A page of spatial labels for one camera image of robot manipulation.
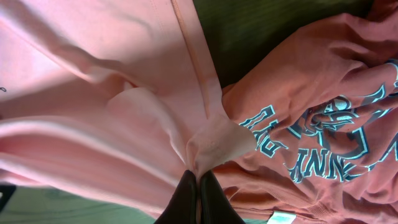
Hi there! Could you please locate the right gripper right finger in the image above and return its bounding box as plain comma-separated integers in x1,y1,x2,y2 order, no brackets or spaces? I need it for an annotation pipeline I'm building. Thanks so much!
200,170,245,224

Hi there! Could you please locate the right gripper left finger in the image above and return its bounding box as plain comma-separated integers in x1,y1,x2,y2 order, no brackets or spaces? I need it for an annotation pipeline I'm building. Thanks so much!
154,170,197,224

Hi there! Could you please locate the pink shirt with bronze lettering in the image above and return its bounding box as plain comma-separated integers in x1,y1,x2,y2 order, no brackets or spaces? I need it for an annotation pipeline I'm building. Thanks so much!
1,1,256,216

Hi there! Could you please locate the red shirt with navy lettering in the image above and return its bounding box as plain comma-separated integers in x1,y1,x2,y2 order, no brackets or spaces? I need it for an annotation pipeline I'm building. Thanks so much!
215,1,397,223

